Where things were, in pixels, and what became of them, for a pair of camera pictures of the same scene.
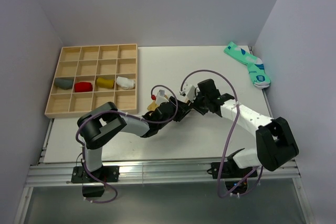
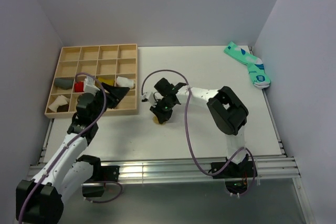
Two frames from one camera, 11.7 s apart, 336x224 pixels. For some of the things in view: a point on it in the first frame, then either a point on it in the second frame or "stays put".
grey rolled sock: (64, 83) stays put
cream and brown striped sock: (187, 101) -> (60, 105)
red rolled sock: (83, 86) stays put
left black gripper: (182, 109) -> (116, 93)
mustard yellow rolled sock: (106, 83) stays put
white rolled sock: (125, 83) stays put
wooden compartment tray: (90, 74) stays put
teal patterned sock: (255, 66) stays put
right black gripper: (202, 112) -> (162, 116)
